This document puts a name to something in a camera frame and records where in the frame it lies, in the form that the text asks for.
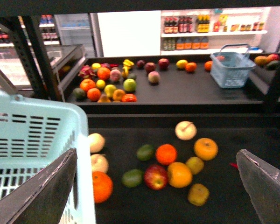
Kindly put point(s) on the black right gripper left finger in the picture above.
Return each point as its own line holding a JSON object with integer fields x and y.
{"x": 41, "y": 199}

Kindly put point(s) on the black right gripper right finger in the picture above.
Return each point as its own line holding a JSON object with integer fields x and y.
{"x": 261, "y": 181}

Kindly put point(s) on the light blue shopping basket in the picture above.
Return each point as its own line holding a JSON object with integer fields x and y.
{"x": 33, "y": 133}

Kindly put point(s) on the grey basket handle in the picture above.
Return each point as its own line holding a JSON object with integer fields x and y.
{"x": 7, "y": 85}

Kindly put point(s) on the black wood shelf unit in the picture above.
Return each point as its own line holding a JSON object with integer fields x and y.
{"x": 234, "y": 119}

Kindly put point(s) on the orange tangerine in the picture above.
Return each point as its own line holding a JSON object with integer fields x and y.
{"x": 102, "y": 186}

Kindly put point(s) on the yellow pear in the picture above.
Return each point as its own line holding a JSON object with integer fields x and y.
{"x": 198, "y": 194}

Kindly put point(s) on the orange persimmon fruit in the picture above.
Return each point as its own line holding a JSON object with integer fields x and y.
{"x": 206, "y": 149}

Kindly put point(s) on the white round fruit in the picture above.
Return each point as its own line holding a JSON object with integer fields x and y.
{"x": 96, "y": 142}

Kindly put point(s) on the orange persimmon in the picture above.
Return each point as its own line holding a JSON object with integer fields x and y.
{"x": 179, "y": 175}

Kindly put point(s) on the green avocado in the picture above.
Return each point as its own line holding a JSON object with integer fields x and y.
{"x": 132, "y": 178}

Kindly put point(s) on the orange mandarin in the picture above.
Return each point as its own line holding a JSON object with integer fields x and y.
{"x": 166, "y": 154}

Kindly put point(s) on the red apple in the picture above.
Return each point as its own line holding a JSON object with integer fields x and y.
{"x": 156, "y": 177}

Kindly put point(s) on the small blue basket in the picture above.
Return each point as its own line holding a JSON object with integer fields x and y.
{"x": 231, "y": 69}

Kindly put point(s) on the pink dragon fruit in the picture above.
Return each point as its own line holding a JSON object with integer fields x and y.
{"x": 87, "y": 72}

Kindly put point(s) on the green apple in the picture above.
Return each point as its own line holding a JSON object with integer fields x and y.
{"x": 129, "y": 85}

